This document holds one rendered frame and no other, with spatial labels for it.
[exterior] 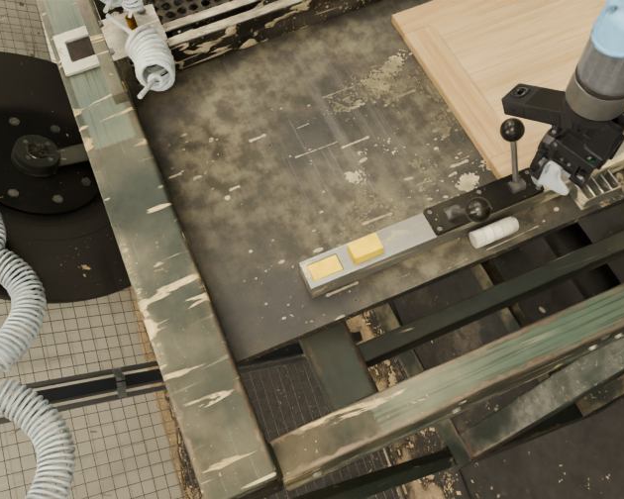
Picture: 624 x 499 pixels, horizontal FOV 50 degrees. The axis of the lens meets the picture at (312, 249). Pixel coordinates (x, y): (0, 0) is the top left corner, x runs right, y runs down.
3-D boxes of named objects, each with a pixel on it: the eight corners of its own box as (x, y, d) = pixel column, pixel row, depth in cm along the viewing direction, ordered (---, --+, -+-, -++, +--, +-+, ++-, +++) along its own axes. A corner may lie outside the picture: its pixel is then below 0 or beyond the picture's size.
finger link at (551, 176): (553, 215, 101) (572, 182, 93) (521, 191, 103) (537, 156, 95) (566, 203, 102) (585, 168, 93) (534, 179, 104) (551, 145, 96)
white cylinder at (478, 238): (475, 251, 111) (517, 234, 112) (478, 244, 108) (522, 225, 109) (467, 237, 112) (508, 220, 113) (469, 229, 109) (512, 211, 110)
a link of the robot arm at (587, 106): (561, 76, 80) (602, 40, 83) (551, 101, 84) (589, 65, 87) (614, 112, 78) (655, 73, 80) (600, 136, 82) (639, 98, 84)
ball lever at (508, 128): (533, 192, 110) (529, 118, 102) (513, 200, 109) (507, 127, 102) (520, 183, 113) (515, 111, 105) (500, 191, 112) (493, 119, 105)
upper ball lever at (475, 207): (464, 219, 110) (499, 216, 97) (443, 228, 109) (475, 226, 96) (455, 198, 110) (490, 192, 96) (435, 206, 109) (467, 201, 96)
